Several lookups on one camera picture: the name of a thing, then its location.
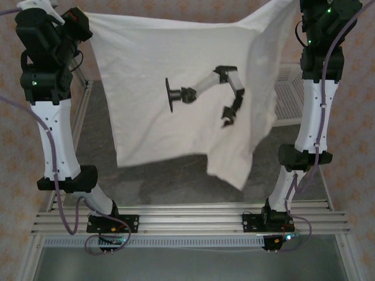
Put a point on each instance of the white t-shirt with robot print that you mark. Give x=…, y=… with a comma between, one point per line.
x=175, y=52

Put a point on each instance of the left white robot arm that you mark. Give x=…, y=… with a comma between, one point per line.
x=55, y=131

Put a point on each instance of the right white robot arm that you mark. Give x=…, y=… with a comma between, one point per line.
x=312, y=117

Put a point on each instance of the white perforated plastic basket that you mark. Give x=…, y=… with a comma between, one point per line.
x=288, y=96

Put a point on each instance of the small circuit board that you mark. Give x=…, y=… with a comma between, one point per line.
x=117, y=240
x=288, y=237

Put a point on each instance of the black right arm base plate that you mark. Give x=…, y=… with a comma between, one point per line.
x=250, y=222

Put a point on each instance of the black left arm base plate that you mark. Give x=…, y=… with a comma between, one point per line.
x=132, y=222

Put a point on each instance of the aluminium frame leg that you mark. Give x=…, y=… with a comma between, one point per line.
x=32, y=257
x=347, y=257

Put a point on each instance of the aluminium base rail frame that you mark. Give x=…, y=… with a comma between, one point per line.
x=190, y=219

